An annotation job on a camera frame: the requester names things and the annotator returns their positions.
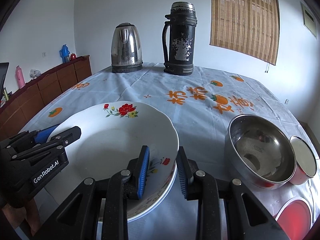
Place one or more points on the black thermos flask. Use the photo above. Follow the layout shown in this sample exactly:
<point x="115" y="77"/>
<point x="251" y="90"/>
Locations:
<point x="178" y="38"/>

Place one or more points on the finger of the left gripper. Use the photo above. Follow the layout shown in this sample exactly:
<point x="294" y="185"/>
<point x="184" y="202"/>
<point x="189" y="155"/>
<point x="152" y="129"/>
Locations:
<point x="59" y="141"/>
<point x="42" y="135"/>

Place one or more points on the red flower white plate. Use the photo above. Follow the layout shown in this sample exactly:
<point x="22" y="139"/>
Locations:
<point x="110" y="137"/>

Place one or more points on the small red jar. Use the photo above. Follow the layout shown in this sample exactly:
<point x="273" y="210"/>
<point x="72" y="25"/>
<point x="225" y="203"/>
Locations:
<point x="72" y="56"/>

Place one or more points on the crumpled plastic bag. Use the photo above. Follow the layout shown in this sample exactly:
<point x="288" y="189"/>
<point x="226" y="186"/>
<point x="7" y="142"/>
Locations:
<point x="34" y="73"/>

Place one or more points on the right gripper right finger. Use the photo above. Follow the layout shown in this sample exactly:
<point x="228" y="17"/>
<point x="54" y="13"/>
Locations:
<point x="246" y="217"/>

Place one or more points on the wall electrical panel box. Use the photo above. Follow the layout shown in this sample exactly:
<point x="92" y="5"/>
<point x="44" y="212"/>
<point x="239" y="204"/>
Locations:
<point x="309" y="20"/>

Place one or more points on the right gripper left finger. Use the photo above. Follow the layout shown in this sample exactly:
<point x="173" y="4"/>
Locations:
<point x="77" y="217"/>

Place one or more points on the red plastic bowl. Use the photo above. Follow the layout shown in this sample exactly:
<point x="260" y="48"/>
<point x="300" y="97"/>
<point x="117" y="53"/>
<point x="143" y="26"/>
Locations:
<point x="295" y="218"/>

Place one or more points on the green bottle on sideboard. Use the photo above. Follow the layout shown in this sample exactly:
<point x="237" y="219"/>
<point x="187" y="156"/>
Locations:
<point x="6" y="95"/>

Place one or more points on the blue thermos jug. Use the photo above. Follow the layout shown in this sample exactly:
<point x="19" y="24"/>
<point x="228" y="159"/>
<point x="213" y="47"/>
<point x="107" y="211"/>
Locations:
<point x="64" y="53"/>

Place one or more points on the white enamel bowl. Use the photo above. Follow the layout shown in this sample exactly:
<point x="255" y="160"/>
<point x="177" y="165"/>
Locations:
<point x="305" y="160"/>

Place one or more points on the light blue printed tablecloth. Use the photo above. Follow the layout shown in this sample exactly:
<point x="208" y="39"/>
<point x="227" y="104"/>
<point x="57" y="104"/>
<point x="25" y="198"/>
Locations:
<point x="200" y="106"/>

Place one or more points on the stainless steel electric kettle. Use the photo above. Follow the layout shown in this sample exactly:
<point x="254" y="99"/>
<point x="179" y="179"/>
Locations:
<point x="126" y="51"/>

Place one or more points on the bamboo window blind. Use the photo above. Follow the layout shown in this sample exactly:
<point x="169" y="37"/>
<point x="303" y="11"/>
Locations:
<point x="250" y="27"/>

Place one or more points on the brown wooden sideboard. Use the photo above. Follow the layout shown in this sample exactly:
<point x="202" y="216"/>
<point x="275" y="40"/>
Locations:
<point x="26" y="102"/>

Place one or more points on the left hand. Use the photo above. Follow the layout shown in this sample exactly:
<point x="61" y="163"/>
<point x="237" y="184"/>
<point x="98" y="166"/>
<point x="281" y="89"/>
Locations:
<point x="29" y="213"/>

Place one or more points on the stainless steel bowl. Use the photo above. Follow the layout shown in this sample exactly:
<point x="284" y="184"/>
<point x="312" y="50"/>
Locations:
<point x="258" y="152"/>

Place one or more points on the pink thermos bottle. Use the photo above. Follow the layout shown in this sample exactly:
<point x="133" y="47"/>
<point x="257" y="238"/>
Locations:
<point x="19" y="77"/>

